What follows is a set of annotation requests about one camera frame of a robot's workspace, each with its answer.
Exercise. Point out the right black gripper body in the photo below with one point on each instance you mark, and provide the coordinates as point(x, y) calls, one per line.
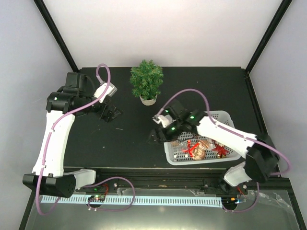
point(170, 135)

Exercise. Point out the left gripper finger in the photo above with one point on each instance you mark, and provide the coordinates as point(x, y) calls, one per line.
point(114, 114)
point(112, 108)

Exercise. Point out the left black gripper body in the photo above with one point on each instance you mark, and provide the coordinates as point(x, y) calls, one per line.
point(103, 116)

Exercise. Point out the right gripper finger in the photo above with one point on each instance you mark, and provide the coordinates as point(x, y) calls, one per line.
point(155, 132)
point(154, 139)

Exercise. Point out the white plastic basket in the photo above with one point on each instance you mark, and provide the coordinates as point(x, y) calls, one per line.
point(176, 156)

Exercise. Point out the small green christmas tree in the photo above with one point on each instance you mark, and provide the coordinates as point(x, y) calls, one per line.
point(146, 78)

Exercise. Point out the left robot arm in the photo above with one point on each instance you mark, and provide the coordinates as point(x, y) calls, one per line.
point(63, 106)

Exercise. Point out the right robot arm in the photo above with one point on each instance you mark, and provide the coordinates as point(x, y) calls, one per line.
point(258, 151)

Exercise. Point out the red ribbon bow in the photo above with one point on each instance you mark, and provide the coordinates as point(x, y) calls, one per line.
point(190, 148)

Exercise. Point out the snowman doll ornament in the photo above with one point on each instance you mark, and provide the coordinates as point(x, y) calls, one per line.
point(199, 152)

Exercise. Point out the red star ornament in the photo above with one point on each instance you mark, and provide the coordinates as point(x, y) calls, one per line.
point(220, 150)

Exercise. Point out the left circuit board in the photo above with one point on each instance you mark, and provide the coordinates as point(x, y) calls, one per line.
point(96, 198)

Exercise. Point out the circuit board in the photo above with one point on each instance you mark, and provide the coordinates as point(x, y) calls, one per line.
point(233, 200)
point(96, 198)

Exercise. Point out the right circuit board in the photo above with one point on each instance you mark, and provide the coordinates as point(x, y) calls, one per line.
point(233, 200)

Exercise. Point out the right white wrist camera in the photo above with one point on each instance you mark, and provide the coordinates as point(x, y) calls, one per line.
point(163, 120)

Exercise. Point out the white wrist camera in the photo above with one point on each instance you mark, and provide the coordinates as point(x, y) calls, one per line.
point(105, 90)
point(163, 120)

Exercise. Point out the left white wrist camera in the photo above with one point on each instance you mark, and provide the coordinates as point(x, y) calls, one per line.
point(105, 90)

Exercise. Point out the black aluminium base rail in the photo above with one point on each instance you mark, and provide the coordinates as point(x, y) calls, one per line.
point(203, 180)

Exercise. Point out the white slotted cable duct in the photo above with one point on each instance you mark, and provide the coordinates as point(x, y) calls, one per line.
point(142, 200)

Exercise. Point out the left black frame post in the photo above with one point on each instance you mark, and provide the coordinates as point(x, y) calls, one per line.
point(56, 33)

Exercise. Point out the black frame post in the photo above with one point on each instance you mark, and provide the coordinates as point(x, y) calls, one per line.
point(280, 12)
point(56, 33)

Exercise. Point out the right black frame post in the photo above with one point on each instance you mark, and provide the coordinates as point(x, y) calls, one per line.
point(280, 12)

